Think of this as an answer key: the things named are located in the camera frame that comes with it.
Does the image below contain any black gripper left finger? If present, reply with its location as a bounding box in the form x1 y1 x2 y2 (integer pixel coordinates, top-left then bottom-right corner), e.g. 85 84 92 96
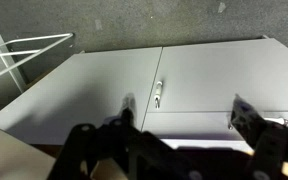
118 92 138 131

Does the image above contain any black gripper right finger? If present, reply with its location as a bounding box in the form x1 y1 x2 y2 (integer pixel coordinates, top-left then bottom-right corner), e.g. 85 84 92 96
229 93 288 152

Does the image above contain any grey base cabinet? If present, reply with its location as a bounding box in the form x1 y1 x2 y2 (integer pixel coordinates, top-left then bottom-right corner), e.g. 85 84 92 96
0 37 288 146

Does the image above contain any grey base cabinet drawer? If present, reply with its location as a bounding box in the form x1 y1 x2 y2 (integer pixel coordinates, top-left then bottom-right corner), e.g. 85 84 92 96
141 110 288 143

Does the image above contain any small white floor scrap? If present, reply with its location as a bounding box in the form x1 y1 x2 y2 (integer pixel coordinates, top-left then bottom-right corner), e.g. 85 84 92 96
217 1 227 14

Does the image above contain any silver base drawer handle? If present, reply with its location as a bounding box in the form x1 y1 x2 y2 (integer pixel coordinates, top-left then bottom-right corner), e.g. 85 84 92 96
227 116 288 131

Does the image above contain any silver cabinet door handle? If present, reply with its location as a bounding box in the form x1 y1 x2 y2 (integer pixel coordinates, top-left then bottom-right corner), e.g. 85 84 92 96
153 80 164 109

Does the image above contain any grey cabinet door with handle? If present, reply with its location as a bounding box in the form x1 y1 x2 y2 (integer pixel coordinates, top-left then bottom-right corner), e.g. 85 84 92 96
146 37 288 114

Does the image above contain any grey cabinet door without handle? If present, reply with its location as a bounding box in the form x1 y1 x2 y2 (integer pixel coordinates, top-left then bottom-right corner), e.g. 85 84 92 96
0 47 164 146

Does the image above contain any white metal wire frame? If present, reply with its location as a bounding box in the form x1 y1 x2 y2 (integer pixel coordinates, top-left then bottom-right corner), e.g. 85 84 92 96
0 32 75 86

